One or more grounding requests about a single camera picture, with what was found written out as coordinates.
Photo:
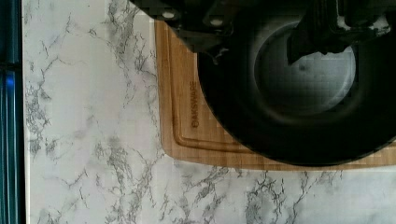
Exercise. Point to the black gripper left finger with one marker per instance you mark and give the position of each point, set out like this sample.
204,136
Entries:
202,25

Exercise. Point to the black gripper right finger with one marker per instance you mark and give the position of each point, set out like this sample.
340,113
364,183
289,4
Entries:
330,26

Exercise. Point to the black bowl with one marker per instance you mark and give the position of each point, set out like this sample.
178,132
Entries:
321,110

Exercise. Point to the bamboo cutting board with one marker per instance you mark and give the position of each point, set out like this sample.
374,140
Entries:
191,132

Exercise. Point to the teal object at edge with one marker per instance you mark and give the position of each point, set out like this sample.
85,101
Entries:
12,177

